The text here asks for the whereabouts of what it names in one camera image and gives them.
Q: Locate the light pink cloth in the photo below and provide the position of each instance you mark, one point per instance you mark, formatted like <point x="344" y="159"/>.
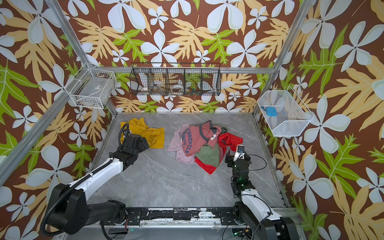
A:
<point x="176" y="146"/>

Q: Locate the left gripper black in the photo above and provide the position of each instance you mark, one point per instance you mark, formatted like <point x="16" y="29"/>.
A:
<point x="142" y="147"/>

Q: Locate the red cloth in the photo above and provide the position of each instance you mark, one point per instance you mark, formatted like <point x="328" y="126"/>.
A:
<point x="227" y="142"/>

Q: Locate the olive green cloth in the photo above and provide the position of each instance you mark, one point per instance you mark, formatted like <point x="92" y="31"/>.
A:
<point x="209" y="155"/>

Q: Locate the white wire basket left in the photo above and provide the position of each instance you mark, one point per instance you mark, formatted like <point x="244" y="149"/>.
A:
<point x="91" y="87"/>

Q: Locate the black wire basket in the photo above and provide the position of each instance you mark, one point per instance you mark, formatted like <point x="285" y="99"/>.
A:
<point x="179" y="79"/>

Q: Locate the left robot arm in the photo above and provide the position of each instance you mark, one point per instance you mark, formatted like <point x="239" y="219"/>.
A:
<point x="68" y="210"/>

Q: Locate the white mesh basket right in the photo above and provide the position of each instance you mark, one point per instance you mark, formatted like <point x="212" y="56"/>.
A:
<point x="293" y="114"/>

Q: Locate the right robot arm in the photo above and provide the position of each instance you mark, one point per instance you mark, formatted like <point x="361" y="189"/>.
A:
<point x="264" y="222"/>

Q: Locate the yellow cloth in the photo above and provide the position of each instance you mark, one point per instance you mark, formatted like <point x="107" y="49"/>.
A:
<point x="154" y="136"/>

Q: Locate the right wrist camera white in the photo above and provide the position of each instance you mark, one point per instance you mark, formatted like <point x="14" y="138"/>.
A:
<point x="240" y="151"/>

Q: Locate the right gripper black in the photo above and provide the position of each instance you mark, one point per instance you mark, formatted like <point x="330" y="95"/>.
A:
<point x="233" y="160"/>

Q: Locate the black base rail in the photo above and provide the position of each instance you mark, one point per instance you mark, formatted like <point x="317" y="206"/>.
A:
<point x="202" y="216"/>

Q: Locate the blue object in basket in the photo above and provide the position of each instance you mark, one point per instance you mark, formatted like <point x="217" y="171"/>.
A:
<point x="270" y="111"/>

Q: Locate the pink-red printed t-shirt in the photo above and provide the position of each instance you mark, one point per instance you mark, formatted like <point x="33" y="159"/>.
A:
<point x="195" y="137"/>

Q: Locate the light green grey-collared shirt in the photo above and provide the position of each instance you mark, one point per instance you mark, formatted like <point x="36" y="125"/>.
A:
<point x="222" y="130"/>

